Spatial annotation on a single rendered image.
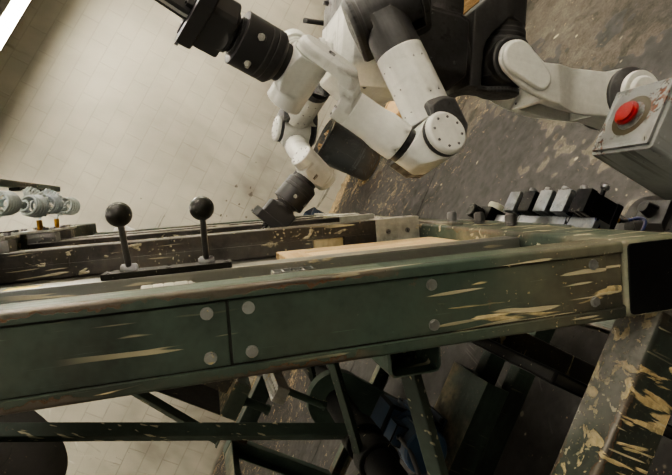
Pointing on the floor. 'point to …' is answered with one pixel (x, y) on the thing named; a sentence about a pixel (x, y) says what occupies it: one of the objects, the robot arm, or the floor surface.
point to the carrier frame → (642, 424)
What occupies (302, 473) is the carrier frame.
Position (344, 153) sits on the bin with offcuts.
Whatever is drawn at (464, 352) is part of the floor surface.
